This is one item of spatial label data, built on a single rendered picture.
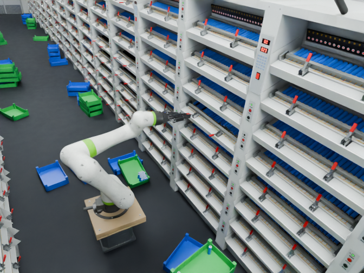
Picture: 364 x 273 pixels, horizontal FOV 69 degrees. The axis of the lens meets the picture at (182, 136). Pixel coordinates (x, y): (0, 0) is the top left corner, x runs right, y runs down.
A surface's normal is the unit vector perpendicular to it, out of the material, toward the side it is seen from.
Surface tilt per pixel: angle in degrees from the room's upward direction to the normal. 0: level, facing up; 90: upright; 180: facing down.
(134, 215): 2
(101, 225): 2
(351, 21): 90
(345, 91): 20
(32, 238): 0
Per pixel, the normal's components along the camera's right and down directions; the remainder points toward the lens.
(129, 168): 0.22, -0.65
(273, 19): -0.84, 0.25
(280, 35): 0.54, 0.50
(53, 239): 0.07, -0.83
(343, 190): -0.22, -0.69
